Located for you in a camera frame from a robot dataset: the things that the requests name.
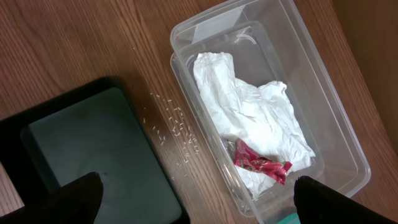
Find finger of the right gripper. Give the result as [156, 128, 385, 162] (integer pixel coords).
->
[294, 175, 397, 224]

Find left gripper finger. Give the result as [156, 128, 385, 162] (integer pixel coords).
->
[1, 172, 104, 224]

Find red snack wrapper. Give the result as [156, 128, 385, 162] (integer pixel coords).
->
[224, 139, 292, 185]

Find white napkin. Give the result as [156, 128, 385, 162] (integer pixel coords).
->
[193, 52, 315, 200]

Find teal serving tray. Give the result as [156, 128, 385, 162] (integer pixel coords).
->
[277, 213, 300, 224]

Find black plastic tray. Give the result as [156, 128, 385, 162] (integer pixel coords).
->
[1, 77, 190, 223]

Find clear plastic bin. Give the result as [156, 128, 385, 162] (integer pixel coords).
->
[170, 0, 371, 223]

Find scattered rice grains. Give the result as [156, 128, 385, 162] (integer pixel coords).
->
[132, 46, 201, 181]

